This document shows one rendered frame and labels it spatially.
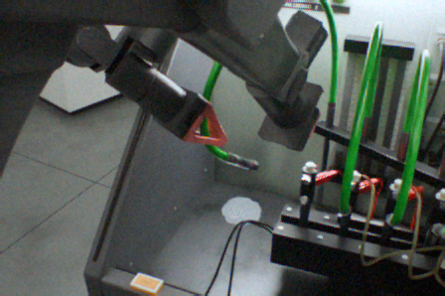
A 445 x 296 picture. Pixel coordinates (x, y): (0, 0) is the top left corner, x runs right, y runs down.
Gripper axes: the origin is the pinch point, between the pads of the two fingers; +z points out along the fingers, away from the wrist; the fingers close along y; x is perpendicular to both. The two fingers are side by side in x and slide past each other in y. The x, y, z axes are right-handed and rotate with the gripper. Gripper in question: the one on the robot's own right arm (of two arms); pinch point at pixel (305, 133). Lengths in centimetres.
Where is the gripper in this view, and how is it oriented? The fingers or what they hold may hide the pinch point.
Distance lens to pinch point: 75.1
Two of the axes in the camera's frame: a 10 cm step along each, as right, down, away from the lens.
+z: 4.1, 3.3, 8.5
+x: -8.1, -3.1, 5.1
